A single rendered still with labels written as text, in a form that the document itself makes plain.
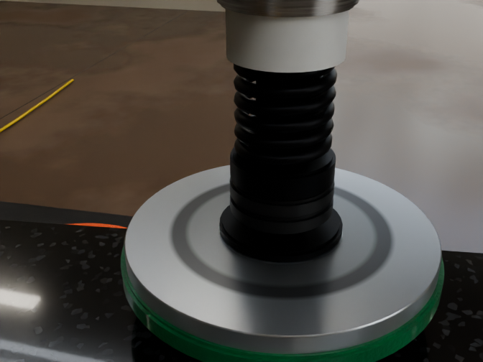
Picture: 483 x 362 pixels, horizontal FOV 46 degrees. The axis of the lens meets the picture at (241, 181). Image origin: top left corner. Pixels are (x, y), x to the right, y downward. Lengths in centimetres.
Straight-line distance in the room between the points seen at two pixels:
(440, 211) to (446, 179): 27
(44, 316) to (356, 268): 22
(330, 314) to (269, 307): 3
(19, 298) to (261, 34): 27
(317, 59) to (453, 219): 188
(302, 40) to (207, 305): 15
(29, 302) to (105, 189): 188
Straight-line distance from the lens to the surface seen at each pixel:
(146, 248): 38
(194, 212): 42
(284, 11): 30
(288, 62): 31
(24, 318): 44
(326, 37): 32
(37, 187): 242
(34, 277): 47
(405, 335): 35
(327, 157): 37
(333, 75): 34
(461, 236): 209
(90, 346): 40
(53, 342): 41
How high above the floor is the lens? 108
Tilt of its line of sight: 28 degrees down
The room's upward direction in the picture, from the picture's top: straight up
